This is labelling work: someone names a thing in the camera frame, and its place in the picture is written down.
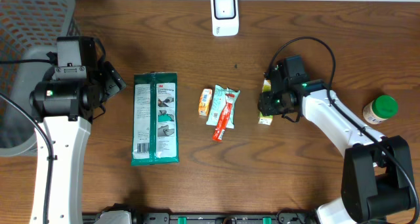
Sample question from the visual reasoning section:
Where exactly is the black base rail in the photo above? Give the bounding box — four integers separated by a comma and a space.
82, 210, 318, 224

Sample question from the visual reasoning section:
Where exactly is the light blue wipes pack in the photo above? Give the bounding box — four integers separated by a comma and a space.
206, 85, 240, 129

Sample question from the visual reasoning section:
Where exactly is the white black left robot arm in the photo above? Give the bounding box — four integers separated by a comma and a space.
30, 61, 126, 223

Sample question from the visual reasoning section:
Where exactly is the green yellow juice carton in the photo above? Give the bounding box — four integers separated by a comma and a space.
259, 79, 273, 125

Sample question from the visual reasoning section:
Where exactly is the red snack bar wrapper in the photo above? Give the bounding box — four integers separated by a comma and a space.
213, 92, 235, 142

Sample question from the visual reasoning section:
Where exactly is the grey plastic mesh basket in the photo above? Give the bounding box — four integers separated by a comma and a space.
0, 0, 81, 158

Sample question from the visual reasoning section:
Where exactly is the green lid spread jar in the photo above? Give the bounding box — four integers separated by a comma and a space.
362, 95, 398, 124

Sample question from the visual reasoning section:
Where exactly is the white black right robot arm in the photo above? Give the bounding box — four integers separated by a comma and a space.
258, 63, 419, 223

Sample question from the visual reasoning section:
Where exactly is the white barcode scanner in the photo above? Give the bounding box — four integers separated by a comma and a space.
211, 0, 240, 37

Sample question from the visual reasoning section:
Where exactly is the orange Kleenex tissue pack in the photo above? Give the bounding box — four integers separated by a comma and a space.
198, 89, 213, 116

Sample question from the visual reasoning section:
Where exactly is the green 3M gloves package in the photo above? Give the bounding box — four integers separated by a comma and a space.
131, 72, 179, 166

